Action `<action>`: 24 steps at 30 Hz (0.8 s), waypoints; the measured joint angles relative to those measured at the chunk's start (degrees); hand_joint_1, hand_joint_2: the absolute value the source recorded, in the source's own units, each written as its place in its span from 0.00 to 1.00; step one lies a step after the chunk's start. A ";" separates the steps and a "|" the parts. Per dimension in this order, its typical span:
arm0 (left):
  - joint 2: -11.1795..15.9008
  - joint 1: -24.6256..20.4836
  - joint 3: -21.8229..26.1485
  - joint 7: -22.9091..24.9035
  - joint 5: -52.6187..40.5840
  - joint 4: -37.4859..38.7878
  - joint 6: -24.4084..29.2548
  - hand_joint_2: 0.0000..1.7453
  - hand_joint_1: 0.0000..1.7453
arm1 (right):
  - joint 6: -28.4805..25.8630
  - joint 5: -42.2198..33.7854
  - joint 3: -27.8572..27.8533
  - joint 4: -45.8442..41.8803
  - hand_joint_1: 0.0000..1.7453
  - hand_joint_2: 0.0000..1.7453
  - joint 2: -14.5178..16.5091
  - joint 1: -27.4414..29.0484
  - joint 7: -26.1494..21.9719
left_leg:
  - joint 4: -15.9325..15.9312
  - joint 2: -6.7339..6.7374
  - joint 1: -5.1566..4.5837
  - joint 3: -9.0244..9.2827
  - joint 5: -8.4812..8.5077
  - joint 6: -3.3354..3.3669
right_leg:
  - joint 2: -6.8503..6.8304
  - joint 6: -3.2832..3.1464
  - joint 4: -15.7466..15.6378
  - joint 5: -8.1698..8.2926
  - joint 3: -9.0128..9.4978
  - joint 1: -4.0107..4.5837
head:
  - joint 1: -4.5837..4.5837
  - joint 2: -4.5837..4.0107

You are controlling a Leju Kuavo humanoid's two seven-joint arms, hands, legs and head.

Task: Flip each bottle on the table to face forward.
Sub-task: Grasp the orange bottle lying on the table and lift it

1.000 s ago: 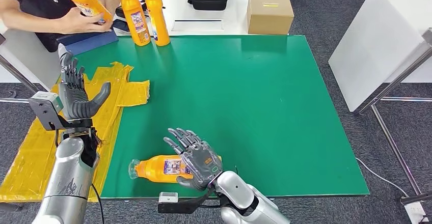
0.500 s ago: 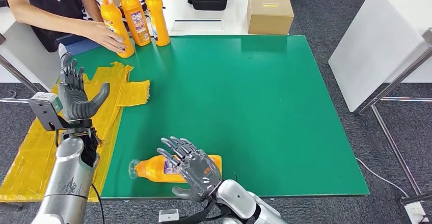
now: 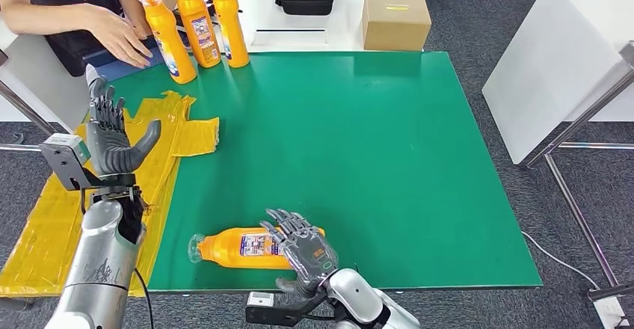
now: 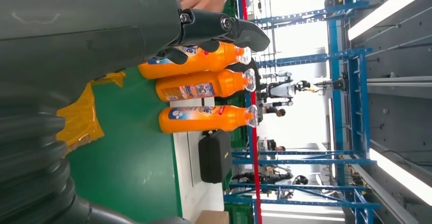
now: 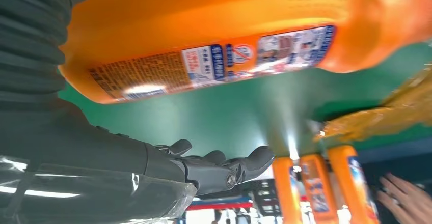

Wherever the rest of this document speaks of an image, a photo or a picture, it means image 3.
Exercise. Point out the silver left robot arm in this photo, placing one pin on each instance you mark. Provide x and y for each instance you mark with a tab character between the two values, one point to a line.
101	267

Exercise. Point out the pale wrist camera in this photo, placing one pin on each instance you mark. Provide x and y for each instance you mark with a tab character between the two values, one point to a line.
260	301
67	156

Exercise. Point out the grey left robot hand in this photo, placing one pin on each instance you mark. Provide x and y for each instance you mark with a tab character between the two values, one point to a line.
111	148

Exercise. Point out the yellow taped plastic sheet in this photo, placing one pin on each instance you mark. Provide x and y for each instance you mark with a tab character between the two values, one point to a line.
44	242

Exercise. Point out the brown cardboard box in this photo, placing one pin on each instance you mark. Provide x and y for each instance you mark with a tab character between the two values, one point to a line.
396	23

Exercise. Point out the metal stand frame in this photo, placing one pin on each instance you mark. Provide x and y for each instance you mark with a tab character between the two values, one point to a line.
584	114

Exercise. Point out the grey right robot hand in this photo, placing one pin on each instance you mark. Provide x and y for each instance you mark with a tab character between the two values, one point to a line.
312	260

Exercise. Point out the orange detergent bottle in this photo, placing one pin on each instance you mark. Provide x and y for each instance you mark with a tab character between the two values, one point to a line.
196	24
223	252
234	29
171	44

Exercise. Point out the large white table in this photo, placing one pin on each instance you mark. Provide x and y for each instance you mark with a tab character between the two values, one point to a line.
559	59

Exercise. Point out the white desk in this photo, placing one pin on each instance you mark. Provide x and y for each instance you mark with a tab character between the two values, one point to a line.
39	99

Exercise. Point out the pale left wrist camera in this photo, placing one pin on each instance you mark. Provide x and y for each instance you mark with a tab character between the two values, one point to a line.
67	156

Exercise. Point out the blue tablet case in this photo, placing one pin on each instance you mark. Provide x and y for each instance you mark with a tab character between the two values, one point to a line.
119	71

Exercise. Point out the metal table leg frame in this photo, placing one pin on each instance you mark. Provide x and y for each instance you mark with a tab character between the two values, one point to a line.
25	111

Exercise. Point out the green table mat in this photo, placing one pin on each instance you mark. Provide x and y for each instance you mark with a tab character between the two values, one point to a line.
322	143

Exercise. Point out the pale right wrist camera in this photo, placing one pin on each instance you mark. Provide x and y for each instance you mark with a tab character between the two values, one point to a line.
260	301

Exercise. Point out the white power strip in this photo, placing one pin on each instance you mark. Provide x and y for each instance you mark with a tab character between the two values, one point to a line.
611	314

